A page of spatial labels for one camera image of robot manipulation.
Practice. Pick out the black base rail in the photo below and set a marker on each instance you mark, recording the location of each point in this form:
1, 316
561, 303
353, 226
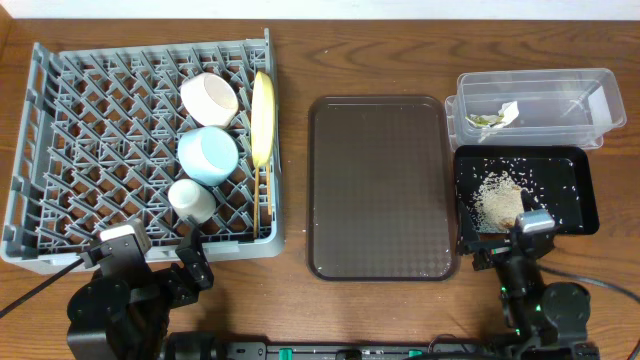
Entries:
350, 351

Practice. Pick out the dark brown serving tray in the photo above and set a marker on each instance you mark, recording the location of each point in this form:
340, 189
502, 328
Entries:
380, 190

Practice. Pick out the pale green plastic cup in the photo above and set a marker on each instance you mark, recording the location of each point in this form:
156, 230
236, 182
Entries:
189, 199

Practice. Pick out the clear plastic waste bin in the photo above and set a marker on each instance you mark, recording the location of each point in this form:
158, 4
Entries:
574, 107

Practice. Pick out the wooden chopstick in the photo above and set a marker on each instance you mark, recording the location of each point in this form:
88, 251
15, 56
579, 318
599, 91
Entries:
268, 189
256, 203

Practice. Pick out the yellow round plate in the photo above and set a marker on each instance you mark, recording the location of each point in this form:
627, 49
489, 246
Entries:
263, 111

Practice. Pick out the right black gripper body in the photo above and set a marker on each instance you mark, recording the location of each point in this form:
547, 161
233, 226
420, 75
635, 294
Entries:
494, 252

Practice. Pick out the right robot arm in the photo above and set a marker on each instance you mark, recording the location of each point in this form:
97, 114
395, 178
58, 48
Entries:
549, 321

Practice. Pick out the black rectangular waste tray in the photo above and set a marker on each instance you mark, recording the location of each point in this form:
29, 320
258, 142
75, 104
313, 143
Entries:
555, 178

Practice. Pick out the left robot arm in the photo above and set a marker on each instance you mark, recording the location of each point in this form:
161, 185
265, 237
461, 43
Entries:
123, 312

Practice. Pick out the light blue small plate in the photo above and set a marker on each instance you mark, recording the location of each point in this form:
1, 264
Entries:
208, 155

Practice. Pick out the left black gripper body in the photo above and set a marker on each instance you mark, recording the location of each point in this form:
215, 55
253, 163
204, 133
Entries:
163, 279

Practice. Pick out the green snack wrapper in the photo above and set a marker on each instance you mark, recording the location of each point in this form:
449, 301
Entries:
484, 121

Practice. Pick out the pink white bowl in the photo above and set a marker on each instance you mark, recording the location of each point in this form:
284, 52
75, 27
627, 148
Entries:
209, 100

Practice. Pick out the spilled rice pile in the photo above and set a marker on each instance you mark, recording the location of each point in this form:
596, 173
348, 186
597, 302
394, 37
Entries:
497, 203

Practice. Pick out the grey plastic dishwasher rack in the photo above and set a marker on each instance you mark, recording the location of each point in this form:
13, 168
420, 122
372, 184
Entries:
98, 143

